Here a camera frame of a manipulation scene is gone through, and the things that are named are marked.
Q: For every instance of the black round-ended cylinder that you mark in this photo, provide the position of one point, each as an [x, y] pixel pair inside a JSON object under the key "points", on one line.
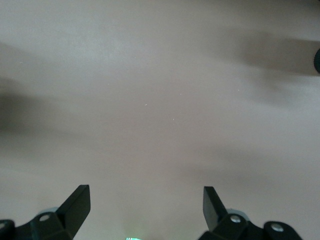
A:
{"points": [[317, 61]]}

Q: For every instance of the large matte table cover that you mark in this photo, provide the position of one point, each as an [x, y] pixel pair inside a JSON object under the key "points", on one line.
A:
{"points": [[150, 75]]}

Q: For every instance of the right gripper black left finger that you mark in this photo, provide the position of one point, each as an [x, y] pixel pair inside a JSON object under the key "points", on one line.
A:
{"points": [[75, 207]]}

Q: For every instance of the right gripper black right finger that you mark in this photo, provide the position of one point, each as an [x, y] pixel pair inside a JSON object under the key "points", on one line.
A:
{"points": [[212, 210]]}

